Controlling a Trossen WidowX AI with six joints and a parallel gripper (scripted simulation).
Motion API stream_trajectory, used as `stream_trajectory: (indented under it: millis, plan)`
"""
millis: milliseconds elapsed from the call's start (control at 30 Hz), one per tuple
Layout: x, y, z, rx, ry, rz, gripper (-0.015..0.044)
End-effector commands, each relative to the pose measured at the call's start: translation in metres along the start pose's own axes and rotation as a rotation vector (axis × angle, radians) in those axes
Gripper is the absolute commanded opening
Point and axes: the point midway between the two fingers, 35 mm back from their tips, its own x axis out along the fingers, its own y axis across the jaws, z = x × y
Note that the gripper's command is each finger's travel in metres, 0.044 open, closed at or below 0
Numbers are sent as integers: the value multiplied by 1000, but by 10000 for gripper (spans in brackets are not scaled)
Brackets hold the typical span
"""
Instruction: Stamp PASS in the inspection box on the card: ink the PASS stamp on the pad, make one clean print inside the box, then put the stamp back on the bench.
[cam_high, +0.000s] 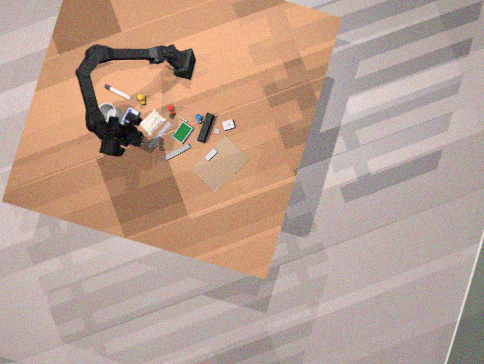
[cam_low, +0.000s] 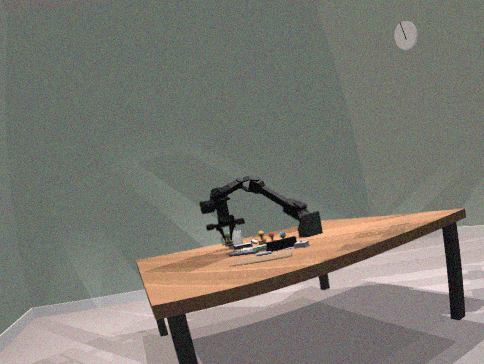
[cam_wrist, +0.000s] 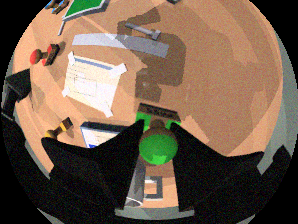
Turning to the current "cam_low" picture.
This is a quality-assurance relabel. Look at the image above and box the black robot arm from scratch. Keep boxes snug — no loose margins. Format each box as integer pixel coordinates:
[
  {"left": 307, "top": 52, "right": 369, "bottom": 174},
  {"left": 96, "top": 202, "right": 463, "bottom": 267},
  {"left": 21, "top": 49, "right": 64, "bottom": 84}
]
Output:
[{"left": 199, "top": 176, "right": 309, "bottom": 228}]

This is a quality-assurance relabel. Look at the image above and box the grey cup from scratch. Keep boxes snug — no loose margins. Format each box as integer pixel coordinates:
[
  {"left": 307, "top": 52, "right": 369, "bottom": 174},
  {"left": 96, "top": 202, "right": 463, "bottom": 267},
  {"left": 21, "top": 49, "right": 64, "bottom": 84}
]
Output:
[{"left": 220, "top": 231, "right": 243, "bottom": 249}]

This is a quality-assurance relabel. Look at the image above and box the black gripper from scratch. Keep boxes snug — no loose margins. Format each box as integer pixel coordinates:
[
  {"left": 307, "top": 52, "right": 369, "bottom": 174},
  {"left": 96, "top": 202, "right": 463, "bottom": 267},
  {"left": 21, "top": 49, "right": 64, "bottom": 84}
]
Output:
[{"left": 206, "top": 210, "right": 245, "bottom": 242}]

